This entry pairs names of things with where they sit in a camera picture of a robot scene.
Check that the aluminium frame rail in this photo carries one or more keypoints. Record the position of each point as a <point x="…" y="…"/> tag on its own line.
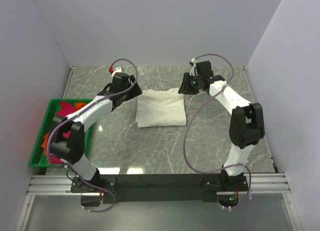
<point x="59" y="185"/>

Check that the white t shirt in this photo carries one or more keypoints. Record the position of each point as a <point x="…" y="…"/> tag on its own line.
<point x="160" y="109"/>

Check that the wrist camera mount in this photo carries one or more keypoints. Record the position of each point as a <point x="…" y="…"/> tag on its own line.
<point x="193" y="71"/>
<point x="115" y="70"/>

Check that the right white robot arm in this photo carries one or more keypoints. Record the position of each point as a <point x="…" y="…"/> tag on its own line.
<point x="246" y="127"/>

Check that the green plastic bin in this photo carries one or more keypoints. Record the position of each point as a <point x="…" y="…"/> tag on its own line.
<point x="37" y="158"/>

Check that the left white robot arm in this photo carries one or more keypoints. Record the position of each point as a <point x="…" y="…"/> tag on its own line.
<point x="71" y="150"/>

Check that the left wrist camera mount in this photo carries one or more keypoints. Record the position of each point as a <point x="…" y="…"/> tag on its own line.
<point x="115" y="70"/>

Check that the orange t shirt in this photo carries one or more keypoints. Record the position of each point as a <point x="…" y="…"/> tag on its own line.
<point x="78" y="106"/>

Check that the black base beam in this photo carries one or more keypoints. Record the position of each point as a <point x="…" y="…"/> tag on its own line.
<point x="162" y="187"/>

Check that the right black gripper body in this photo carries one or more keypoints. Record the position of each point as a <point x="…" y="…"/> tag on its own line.
<point x="191" y="85"/>

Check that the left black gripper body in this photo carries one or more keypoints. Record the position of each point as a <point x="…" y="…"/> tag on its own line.
<point x="132" y="93"/>

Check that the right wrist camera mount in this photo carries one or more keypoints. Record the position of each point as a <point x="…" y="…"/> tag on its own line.
<point x="193" y="71"/>

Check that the magenta t shirt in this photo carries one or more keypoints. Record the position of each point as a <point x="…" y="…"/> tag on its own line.
<point x="53" y="107"/>

